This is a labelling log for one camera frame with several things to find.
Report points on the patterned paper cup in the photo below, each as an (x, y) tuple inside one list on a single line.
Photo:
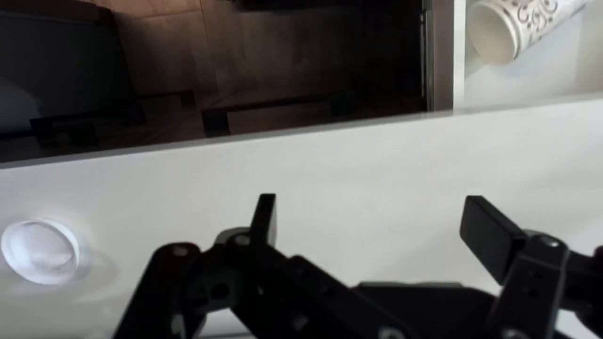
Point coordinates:
[(520, 25)]

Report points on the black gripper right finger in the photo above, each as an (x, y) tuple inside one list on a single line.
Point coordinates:
[(533, 276)]

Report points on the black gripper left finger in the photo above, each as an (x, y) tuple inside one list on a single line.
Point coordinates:
[(275, 294)]

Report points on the small white round dish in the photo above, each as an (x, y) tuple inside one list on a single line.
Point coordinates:
[(40, 251)]

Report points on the open white drawer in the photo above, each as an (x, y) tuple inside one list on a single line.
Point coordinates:
[(533, 78)]

